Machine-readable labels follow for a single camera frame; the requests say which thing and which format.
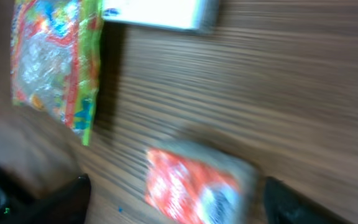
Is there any white blue carton box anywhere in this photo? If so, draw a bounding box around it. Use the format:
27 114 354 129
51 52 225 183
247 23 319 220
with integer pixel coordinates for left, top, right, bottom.
102 0 219 34

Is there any Haribo gummy candy bag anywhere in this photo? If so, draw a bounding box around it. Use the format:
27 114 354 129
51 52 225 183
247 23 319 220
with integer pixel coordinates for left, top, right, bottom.
11 0 103 146

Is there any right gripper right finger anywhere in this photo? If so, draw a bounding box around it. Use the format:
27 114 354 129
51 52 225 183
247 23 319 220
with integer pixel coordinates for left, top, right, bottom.
264 177 350 224

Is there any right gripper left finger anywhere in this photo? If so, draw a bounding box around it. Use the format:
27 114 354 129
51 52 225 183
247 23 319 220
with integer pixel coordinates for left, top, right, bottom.
0 174 91 224

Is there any red white tissue pack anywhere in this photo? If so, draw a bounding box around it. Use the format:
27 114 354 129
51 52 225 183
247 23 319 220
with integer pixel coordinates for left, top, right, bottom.
145 139 259 224

